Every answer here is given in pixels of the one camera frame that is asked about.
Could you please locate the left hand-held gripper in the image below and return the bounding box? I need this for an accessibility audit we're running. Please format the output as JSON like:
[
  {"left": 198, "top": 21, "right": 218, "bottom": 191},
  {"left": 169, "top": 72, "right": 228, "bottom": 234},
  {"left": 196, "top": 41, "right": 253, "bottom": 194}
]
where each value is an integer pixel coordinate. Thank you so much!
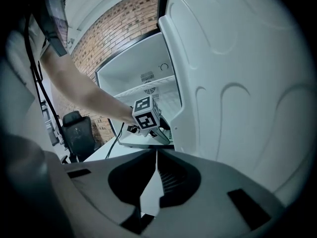
[{"left": 127, "top": 95, "right": 174, "bottom": 145}]

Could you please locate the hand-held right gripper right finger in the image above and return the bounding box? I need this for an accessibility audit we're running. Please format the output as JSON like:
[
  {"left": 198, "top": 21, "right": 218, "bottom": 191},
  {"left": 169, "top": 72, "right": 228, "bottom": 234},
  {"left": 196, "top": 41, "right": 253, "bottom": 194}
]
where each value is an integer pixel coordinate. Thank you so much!
[{"left": 143, "top": 149, "right": 285, "bottom": 238}]

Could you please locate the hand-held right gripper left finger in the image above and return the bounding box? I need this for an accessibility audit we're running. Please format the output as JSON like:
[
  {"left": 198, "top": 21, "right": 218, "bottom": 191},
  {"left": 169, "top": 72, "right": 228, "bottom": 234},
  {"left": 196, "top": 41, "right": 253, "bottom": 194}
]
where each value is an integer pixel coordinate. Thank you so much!
[{"left": 61, "top": 149, "right": 158, "bottom": 235}]

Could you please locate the person's left forearm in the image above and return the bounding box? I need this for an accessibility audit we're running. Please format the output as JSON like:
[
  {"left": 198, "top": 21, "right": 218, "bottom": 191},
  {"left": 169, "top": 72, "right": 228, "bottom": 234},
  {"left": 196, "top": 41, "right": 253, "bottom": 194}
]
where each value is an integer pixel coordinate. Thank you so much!
[{"left": 39, "top": 46, "right": 136, "bottom": 126}]

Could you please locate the white table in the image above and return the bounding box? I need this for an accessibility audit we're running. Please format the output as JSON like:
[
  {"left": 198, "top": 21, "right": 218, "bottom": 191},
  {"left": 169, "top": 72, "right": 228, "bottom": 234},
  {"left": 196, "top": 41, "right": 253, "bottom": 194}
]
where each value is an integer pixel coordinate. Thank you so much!
[{"left": 83, "top": 132, "right": 174, "bottom": 162}]

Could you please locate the black office chair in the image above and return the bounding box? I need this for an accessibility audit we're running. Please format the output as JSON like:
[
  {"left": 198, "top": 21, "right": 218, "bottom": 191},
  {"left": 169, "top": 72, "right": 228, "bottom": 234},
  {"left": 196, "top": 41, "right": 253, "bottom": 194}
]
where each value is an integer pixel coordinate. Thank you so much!
[{"left": 60, "top": 110, "right": 100, "bottom": 163}]

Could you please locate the open white mini fridge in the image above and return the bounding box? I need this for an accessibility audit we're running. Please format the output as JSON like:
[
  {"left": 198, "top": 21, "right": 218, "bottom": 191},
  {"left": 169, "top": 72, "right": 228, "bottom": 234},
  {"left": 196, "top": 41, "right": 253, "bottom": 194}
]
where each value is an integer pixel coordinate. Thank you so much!
[{"left": 95, "top": 31, "right": 184, "bottom": 148}]

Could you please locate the person's white t-shirt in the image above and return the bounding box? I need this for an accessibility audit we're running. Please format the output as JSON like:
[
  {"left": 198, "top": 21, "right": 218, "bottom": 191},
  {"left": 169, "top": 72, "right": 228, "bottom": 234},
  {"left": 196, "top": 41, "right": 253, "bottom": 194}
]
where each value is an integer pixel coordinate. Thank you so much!
[{"left": 0, "top": 8, "right": 53, "bottom": 158}]

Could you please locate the black chest-mounted monitor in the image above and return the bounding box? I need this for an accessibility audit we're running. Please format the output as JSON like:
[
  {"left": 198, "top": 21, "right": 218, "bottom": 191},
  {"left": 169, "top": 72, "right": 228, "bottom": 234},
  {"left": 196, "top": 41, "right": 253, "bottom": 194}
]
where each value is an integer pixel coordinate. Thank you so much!
[{"left": 44, "top": 0, "right": 69, "bottom": 57}]

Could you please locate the black cable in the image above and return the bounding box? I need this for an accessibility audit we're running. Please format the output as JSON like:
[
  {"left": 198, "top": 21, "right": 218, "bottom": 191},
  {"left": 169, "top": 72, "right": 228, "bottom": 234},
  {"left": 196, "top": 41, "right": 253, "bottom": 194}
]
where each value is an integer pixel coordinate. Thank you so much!
[
  {"left": 106, "top": 122, "right": 125, "bottom": 160},
  {"left": 23, "top": 11, "right": 62, "bottom": 143}
]

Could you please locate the white wire fridge shelf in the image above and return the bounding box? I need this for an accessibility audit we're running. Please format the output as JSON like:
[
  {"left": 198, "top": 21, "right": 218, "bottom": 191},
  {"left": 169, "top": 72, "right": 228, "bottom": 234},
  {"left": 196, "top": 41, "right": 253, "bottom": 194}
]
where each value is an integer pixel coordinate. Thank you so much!
[{"left": 113, "top": 74, "right": 176, "bottom": 99}]

